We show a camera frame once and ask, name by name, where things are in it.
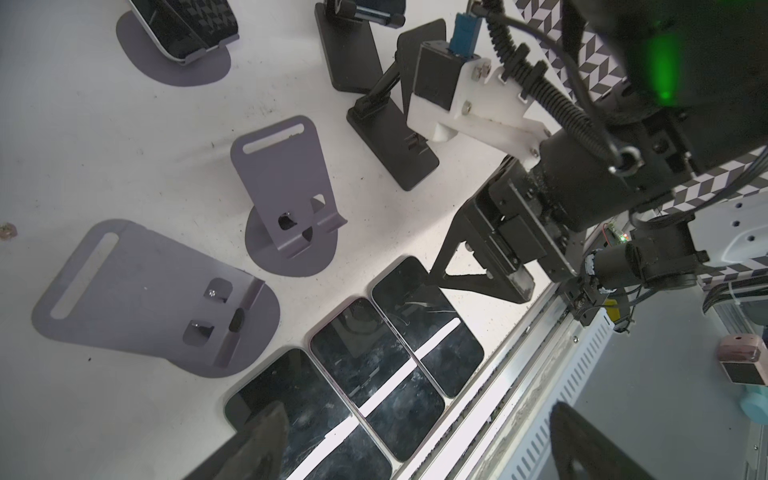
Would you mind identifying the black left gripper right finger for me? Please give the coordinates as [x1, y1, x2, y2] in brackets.
[549, 401, 652, 480]

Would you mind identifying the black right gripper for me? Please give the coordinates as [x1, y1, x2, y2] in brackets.
[428, 132, 644, 303]

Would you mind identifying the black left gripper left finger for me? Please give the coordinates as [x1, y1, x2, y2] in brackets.
[186, 401, 289, 480]

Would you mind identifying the black phone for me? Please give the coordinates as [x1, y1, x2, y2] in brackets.
[371, 256, 484, 398]
[129, 0, 240, 65]

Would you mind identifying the purple phone stand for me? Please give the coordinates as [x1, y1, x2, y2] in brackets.
[310, 298, 445, 462]

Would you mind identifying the black folding phone stand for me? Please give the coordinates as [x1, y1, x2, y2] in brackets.
[347, 19, 446, 191]

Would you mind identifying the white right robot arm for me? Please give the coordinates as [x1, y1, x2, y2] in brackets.
[429, 1, 767, 304]

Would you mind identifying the grey stand front left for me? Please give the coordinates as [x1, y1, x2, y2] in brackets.
[31, 219, 280, 378]

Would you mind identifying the grey stand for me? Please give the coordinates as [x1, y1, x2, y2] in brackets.
[230, 115, 347, 277]
[31, 219, 280, 378]
[115, 12, 232, 87]

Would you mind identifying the grey stand front right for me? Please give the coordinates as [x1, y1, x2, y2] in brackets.
[230, 115, 347, 277]

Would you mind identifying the black stand back right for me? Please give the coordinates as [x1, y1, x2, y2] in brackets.
[314, 0, 406, 94]

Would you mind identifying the grey stand back centre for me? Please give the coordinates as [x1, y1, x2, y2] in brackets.
[115, 12, 232, 87]

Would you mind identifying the white ventilation grille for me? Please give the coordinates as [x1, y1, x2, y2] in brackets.
[484, 310, 614, 479]

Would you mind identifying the pink device outside cell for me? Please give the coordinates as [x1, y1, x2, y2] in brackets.
[717, 334, 767, 387]

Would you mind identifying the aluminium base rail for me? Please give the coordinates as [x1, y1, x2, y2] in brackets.
[395, 286, 586, 479]

